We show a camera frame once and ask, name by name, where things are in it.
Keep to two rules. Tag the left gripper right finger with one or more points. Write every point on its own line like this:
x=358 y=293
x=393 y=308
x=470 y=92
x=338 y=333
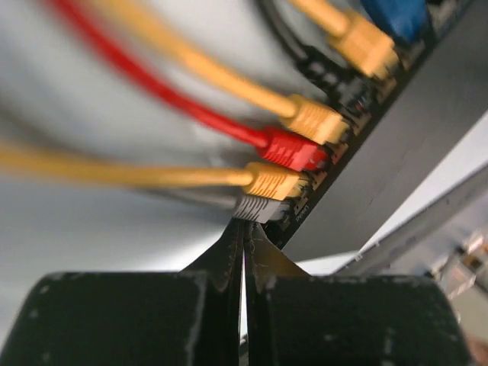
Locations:
x=295 y=318

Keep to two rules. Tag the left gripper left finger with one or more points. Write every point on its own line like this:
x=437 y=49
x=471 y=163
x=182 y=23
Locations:
x=188 y=317

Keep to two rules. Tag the black network switch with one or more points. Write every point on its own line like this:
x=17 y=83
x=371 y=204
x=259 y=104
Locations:
x=436 y=95

